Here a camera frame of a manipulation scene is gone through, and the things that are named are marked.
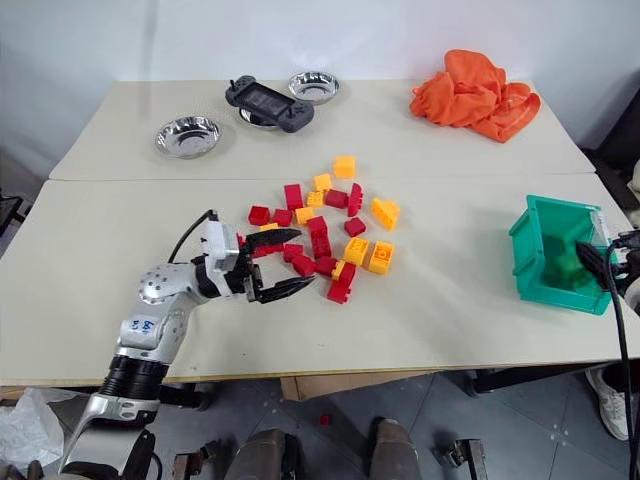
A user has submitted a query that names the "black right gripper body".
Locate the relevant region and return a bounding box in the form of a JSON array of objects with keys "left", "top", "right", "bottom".
[{"left": 607, "top": 232, "right": 640, "bottom": 282}]

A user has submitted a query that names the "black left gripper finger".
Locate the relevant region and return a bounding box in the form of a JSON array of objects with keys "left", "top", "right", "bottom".
[
  {"left": 249, "top": 275, "right": 317, "bottom": 305},
  {"left": 244, "top": 228, "right": 304, "bottom": 257}
]

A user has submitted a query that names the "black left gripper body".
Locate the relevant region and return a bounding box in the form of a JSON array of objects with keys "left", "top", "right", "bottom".
[{"left": 222, "top": 243, "right": 265, "bottom": 304}]

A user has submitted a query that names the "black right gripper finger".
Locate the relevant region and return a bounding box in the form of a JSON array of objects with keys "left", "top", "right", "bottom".
[{"left": 574, "top": 240, "right": 614, "bottom": 292}]

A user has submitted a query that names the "green toy block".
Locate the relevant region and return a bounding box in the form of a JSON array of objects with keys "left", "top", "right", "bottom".
[{"left": 549, "top": 251, "right": 587, "bottom": 282}]

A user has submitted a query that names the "teal plastic bin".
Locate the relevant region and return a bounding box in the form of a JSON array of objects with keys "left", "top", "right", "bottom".
[{"left": 508, "top": 194, "right": 614, "bottom": 317}]

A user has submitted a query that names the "black chair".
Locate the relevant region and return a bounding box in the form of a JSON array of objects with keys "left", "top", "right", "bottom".
[{"left": 581, "top": 69, "right": 640, "bottom": 227}]

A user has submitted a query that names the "steel bowl under console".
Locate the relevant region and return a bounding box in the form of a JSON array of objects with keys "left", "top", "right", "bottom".
[{"left": 239, "top": 106, "right": 279, "bottom": 131}]

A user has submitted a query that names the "dark grey handheld game console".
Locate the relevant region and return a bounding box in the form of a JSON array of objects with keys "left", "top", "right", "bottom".
[{"left": 226, "top": 74, "right": 317, "bottom": 135}]

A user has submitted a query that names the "large steel bowl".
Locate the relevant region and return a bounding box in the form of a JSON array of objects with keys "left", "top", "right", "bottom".
[{"left": 153, "top": 115, "right": 222, "bottom": 160}]

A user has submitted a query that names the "white sneaker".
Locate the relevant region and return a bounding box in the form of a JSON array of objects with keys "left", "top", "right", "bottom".
[{"left": 585, "top": 366, "right": 631, "bottom": 442}]

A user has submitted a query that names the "small steel bowl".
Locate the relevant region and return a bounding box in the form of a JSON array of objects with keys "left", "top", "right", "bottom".
[{"left": 287, "top": 70, "right": 342, "bottom": 106}]

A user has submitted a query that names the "dark rounded shape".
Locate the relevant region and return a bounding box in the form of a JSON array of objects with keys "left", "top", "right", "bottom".
[
  {"left": 233, "top": 427, "right": 302, "bottom": 480},
  {"left": 368, "top": 416, "right": 427, "bottom": 480}
]

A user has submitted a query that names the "orange cloth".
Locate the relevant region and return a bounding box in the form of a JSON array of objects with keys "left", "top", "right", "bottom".
[{"left": 409, "top": 48, "right": 543, "bottom": 145}]

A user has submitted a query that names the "black object beside table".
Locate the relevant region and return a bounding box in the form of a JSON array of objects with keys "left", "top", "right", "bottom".
[{"left": 0, "top": 193, "right": 27, "bottom": 237}]

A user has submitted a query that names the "white plastic bag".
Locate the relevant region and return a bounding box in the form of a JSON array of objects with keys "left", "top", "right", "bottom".
[{"left": 0, "top": 386, "right": 67, "bottom": 472}]

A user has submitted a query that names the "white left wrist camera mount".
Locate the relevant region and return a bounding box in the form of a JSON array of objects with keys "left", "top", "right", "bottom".
[{"left": 198, "top": 221, "right": 246, "bottom": 274}]

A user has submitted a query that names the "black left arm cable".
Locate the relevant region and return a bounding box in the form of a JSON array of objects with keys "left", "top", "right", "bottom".
[{"left": 167, "top": 209, "right": 222, "bottom": 265}]

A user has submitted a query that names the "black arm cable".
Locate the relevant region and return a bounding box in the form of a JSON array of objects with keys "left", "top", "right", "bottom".
[
  {"left": 602, "top": 238, "right": 637, "bottom": 444},
  {"left": 167, "top": 209, "right": 222, "bottom": 265}
]

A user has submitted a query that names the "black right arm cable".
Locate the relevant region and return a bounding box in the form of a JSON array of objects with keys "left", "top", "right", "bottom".
[{"left": 602, "top": 238, "right": 637, "bottom": 444}]

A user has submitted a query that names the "black table frame beam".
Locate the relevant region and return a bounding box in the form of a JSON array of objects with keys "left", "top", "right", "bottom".
[{"left": 468, "top": 363, "right": 617, "bottom": 397}]

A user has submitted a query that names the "metal caster bracket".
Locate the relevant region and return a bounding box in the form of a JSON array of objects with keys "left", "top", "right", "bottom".
[
  {"left": 173, "top": 438, "right": 237, "bottom": 480},
  {"left": 433, "top": 436, "right": 490, "bottom": 480}
]

